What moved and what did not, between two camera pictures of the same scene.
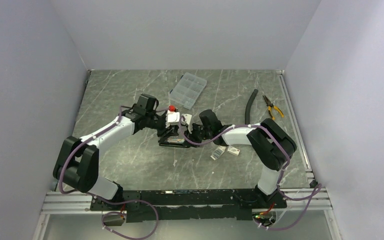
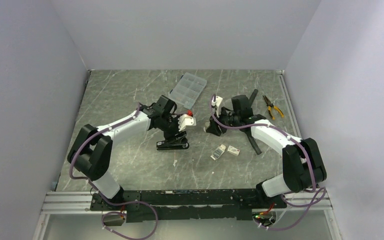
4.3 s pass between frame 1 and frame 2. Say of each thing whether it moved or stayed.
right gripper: moved
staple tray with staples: stayed
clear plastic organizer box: stayed
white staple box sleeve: stayed
